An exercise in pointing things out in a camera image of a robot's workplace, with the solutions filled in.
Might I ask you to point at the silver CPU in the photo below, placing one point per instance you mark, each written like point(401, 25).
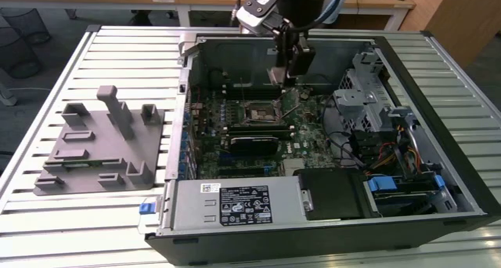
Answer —
point(275, 76)

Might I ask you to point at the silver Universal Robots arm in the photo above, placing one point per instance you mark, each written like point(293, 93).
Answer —
point(333, 10)

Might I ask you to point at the CPU socket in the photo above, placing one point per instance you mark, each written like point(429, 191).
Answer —
point(259, 114)

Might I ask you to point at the black RAM slot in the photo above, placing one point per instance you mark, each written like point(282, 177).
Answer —
point(250, 95)
point(259, 134)
point(250, 88)
point(259, 128)

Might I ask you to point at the metal locking lever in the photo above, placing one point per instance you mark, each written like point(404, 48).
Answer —
point(242, 89)

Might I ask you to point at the silver metal drive cage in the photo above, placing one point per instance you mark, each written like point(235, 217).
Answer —
point(352, 99)

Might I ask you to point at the green motherboard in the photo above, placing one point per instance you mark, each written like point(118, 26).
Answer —
point(309, 133)

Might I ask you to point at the small black graphics card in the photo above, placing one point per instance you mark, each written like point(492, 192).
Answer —
point(254, 146)

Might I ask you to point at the black office chair base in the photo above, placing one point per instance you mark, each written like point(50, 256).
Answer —
point(146, 16)

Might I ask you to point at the small silver heatsink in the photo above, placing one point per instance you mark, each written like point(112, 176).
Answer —
point(294, 166)

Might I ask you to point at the silver metal support bar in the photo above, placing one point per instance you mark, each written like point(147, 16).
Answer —
point(421, 139)

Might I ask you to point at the wooden cabinet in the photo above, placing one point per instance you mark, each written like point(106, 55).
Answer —
point(469, 16)

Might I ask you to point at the black plastic shroud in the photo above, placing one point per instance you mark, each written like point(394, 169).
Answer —
point(333, 191)

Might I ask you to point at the blue disk carrier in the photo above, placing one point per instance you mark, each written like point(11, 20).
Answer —
point(381, 184)

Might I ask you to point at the grey parts rack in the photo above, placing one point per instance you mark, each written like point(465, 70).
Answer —
point(106, 150)

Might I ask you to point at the grey power supply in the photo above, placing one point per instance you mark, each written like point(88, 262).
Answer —
point(187, 203)

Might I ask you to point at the blue plastic clip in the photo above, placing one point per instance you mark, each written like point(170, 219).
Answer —
point(438, 182)

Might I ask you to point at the green RAM stick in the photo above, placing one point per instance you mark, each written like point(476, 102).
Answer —
point(91, 163)

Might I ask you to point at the silver disk bay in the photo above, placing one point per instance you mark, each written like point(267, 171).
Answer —
point(446, 200)

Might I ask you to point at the blue case latch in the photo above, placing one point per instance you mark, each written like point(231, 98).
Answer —
point(147, 208)

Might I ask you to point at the black mesh waste bin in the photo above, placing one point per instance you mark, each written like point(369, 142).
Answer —
point(19, 54)
point(30, 24)

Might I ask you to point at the black open PC case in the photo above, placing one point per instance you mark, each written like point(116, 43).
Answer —
point(274, 244)

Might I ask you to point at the grey metal stand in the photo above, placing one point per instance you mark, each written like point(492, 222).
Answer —
point(8, 95)

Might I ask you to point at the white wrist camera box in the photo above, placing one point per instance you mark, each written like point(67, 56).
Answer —
point(254, 18)

